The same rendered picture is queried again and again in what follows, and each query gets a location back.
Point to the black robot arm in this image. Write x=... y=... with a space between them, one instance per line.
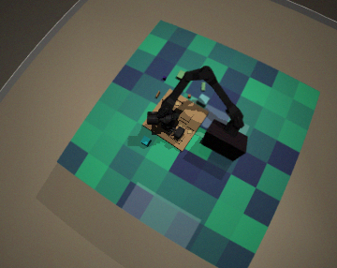
x=167 y=115

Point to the teal cube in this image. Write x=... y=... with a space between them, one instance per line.
x=146 y=141

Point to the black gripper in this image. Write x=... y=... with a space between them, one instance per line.
x=172 y=128

